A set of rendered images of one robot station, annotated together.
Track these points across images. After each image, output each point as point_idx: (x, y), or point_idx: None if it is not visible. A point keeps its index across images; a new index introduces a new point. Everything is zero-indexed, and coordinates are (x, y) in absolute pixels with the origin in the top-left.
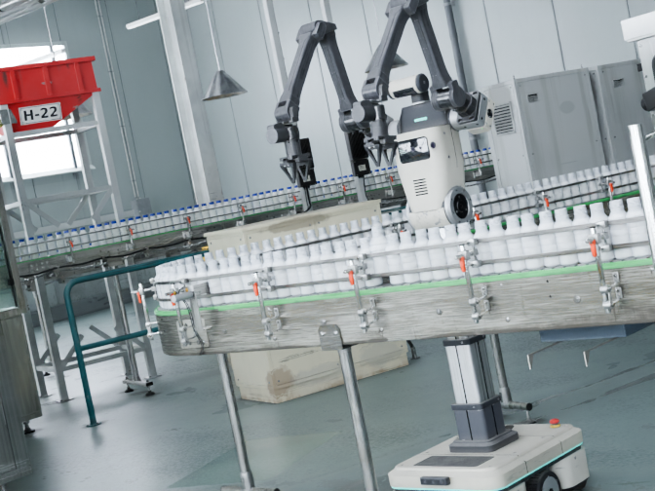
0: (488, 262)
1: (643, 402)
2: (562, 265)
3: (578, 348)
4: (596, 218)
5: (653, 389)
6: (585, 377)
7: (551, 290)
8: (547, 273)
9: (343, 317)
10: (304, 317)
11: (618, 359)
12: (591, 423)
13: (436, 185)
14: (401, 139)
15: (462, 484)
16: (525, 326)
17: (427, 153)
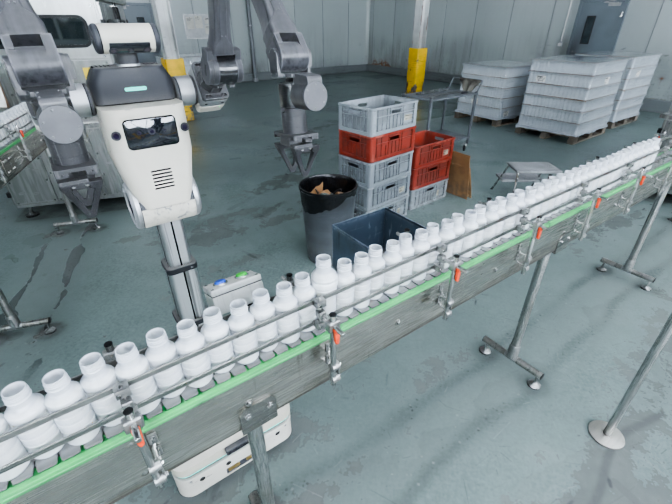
0: (444, 262)
1: (116, 281)
2: (487, 247)
3: None
4: (517, 207)
5: (98, 269)
6: (8, 274)
7: (483, 269)
8: (486, 257)
9: (282, 381)
10: (213, 414)
11: (6, 252)
12: (112, 311)
13: (186, 175)
14: (129, 117)
15: (264, 429)
16: (459, 303)
17: (175, 136)
